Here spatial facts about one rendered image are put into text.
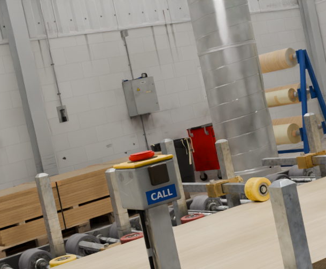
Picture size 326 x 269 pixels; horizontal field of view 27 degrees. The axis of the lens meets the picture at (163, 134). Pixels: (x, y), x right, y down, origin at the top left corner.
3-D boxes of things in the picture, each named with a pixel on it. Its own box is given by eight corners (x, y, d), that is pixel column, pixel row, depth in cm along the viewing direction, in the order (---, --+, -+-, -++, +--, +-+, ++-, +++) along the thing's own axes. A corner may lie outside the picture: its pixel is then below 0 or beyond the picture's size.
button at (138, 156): (161, 160, 102) (158, 149, 102) (138, 166, 100) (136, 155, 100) (147, 160, 105) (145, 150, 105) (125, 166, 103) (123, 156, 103)
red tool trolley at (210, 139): (251, 169, 1000) (241, 116, 995) (219, 181, 947) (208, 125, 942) (227, 171, 1034) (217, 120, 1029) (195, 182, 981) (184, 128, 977)
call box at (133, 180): (183, 203, 102) (173, 153, 101) (144, 215, 98) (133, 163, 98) (160, 202, 108) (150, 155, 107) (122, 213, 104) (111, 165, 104)
